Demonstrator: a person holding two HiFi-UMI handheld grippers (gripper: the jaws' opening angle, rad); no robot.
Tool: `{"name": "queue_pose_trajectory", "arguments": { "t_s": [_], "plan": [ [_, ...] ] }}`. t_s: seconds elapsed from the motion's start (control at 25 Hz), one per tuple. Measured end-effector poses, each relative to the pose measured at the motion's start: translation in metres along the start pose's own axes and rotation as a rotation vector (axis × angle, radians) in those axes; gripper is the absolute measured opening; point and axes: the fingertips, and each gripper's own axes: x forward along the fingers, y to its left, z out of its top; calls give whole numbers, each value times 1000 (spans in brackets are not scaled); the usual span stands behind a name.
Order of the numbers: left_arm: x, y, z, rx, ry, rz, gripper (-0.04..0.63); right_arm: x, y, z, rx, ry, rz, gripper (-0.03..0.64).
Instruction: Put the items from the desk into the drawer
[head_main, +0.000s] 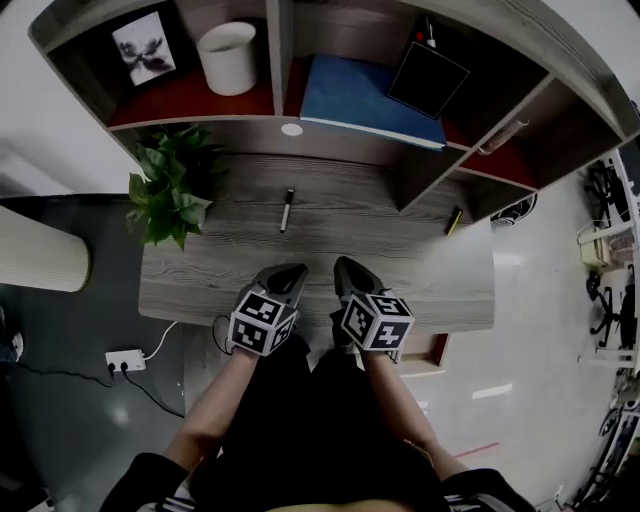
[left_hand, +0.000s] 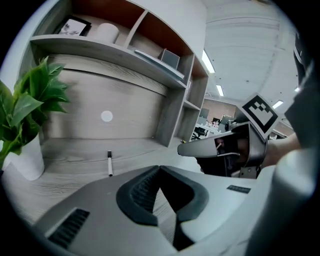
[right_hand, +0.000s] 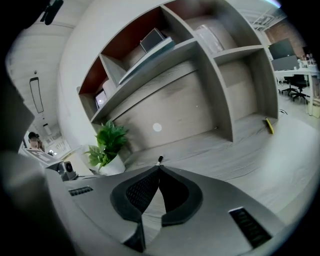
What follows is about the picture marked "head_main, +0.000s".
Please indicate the red floor tape strip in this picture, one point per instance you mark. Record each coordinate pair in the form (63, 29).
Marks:
(475, 450)

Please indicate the wooden drawer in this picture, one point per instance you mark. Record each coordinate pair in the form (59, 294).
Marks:
(425, 350)

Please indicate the white power strip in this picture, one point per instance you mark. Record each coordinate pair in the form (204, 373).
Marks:
(127, 357)

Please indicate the white cylindrical pot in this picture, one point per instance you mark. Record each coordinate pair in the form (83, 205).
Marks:
(227, 60)

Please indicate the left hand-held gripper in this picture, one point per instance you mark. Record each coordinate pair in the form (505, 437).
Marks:
(260, 325)

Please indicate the green potted plant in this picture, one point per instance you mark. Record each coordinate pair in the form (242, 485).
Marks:
(170, 190)

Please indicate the black framed picture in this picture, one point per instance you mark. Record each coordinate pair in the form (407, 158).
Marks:
(145, 47)

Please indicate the black square box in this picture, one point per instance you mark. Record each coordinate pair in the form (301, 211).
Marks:
(427, 80)

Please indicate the long white office desk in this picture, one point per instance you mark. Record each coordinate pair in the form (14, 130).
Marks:
(632, 250)

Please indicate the blue book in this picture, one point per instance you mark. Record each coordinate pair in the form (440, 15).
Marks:
(350, 100)

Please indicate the black office chair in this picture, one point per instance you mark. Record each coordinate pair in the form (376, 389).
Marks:
(607, 190)
(617, 310)

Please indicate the black-capped marker pen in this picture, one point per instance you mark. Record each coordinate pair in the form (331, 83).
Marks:
(286, 210)

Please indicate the person's right forearm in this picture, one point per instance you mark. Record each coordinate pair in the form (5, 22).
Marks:
(410, 410)

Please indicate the person's black clothing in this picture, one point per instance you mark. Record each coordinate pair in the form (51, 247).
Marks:
(320, 425)

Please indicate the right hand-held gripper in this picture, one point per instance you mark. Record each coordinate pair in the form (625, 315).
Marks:
(377, 322)

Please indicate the cream storage crate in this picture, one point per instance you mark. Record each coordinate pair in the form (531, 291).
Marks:
(600, 247)

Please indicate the grey wooden desk hutch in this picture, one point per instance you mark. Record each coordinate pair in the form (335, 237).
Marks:
(350, 35)

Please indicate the person's left forearm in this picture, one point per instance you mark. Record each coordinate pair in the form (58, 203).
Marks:
(215, 405)

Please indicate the clear drinking glass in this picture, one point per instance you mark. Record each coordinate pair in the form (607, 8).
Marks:
(502, 137)

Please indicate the yellow highlighter pen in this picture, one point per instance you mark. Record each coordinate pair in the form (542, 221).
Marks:
(454, 220)

